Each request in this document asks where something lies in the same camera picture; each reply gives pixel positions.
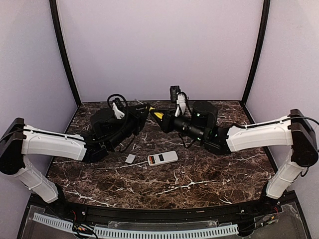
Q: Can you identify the yellow handled screwdriver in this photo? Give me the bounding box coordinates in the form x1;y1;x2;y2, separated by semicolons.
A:
134;99;163;119

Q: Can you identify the white remote control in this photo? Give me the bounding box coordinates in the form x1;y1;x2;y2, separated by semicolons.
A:
147;151;178;166

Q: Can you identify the grey battery cover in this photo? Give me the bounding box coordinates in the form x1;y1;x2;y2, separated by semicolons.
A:
125;154;136;164

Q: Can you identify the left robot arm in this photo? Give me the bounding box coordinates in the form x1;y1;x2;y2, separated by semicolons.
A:
0;103;150;204

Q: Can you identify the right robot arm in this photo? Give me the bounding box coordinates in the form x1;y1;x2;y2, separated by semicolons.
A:
150;101;319;206

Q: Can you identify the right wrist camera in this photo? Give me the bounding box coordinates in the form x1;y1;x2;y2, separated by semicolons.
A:
170;86;187;117

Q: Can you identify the white slotted cable duct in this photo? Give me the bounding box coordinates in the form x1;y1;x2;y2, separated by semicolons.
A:
32;213;239;239

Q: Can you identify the black front table rail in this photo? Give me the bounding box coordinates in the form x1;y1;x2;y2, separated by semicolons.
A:
40;200;282;224

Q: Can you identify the black frame post left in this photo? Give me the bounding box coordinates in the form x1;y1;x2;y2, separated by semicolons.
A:
49;0;82;107

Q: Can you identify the black frame post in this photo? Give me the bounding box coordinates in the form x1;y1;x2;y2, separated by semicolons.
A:
241;0;271;106
49;0;82;107

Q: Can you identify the black frame post right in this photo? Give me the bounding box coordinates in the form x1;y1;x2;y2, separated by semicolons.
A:
241;0;271;106

